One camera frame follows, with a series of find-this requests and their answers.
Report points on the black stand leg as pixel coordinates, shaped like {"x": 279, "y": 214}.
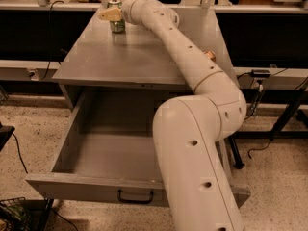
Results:
{"x": 236, "y": 154}

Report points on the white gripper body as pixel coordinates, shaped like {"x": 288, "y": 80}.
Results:
{"x": 127, "y": 10}

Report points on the black drawer handle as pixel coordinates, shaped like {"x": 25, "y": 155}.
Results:
{"x": 138, "y": 198}

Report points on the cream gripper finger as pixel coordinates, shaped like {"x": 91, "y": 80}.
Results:
{"x": 112, "y": 14}

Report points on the black wire basket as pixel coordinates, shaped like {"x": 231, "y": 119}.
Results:
{"x": 14, "y": 215}

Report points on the gold soda can lying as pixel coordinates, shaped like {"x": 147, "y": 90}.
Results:
{"x": 211, "y": 55}

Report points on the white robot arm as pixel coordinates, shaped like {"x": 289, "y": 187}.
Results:
{"x": 186, "y": 128}

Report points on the open grey top drawer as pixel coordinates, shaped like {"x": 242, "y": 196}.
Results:
{"x": 108, "y": 146}

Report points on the grey cabinet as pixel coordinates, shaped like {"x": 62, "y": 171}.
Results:
{"x": 137, "y": 58}

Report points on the green soda can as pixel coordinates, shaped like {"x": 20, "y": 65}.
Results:
{"x": 116, "y": 26}

